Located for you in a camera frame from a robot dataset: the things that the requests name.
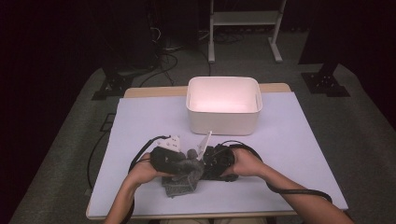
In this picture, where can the black stand base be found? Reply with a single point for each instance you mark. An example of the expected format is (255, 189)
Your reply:
(113, 85)
(325, 84)

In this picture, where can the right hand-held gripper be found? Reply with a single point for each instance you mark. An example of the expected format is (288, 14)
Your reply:
(218, 161)

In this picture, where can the person's right hand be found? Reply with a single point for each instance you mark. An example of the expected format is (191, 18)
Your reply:
(247, 163)

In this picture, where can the person's left hand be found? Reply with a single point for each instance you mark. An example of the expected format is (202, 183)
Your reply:
(143, 171)

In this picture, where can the grey cloth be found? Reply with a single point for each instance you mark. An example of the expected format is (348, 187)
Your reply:
(183, 180)

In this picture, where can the wooden table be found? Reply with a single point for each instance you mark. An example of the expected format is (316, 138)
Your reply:
(155, 91)

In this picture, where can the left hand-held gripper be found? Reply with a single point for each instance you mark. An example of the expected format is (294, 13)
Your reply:
(163, 158)

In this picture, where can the white metal stand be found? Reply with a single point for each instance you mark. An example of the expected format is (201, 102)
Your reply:
(244, 18)

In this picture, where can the pale lilac table mat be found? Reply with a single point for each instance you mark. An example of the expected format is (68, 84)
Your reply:
(130, 130)

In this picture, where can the white plastic bin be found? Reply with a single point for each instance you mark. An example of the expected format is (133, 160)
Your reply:
(222, 119)

